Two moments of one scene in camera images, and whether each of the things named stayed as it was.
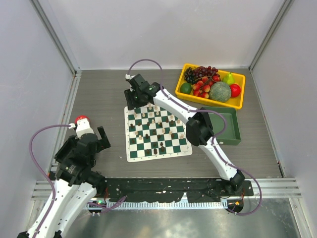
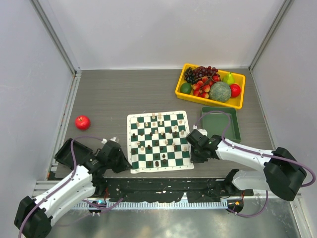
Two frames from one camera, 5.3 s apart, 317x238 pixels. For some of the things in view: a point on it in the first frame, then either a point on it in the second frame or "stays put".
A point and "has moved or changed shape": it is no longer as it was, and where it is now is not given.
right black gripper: (131, 104) -> (194, 158)
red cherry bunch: (201, 88) stays put
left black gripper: (104, 142) -> (124, 164)
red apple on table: (81, 116) stays put
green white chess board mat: (152, 132) has moved or changed shape
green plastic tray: (230, 134) stays put
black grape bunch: (189, 76) stays put
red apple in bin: (235, 89) stays put
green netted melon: (220, 91) stays put
